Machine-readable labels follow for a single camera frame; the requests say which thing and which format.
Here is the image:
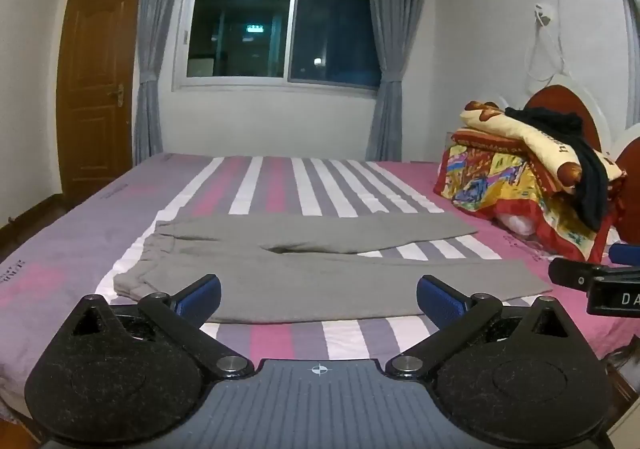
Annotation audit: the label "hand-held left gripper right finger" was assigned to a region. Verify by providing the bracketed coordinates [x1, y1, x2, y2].
[385, 274, 572, 381]

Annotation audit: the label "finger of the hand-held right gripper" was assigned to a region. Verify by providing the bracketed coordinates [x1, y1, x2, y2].
[608, 243, 640, 266]
[548, 257, 601, 289]

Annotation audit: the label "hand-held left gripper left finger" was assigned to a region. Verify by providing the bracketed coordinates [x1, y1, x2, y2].
[74, 273, 256, 381]

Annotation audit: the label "grey pants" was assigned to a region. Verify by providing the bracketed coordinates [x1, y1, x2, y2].
[112, 215, 552, 325]

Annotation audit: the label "white pillow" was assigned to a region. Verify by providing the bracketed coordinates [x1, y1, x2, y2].
[495, 214, 539, 236]

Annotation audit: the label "black garment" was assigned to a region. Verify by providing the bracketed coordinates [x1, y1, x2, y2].
[505, 106, 618, 232]

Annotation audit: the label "colourful red-edged quilt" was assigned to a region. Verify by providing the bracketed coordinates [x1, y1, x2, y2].
[432, 128, 623, 264]

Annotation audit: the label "cream printed blanket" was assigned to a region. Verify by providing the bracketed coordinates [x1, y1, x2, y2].
[460, 100, 626, 194]

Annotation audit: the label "bed with striped sheet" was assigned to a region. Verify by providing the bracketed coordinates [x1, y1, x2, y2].
[0, 152, 640, 430]

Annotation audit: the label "brown wooden door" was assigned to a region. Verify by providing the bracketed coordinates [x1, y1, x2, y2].
[56, 0, 146, 210]

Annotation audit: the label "grey curtain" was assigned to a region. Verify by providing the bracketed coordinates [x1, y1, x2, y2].
[361, 0, 432, 162]
[602, 0, 640, 124]
[131, 0, 194, 164]

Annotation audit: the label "sliding glass window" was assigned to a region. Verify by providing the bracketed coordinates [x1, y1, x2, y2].
[172, 0, 383, 90]

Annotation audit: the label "white cable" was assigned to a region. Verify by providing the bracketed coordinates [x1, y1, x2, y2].
[524, 11, 569, 86]

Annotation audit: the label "white wall socket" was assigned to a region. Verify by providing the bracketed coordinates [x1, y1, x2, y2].
[532, 3, 559, 28]

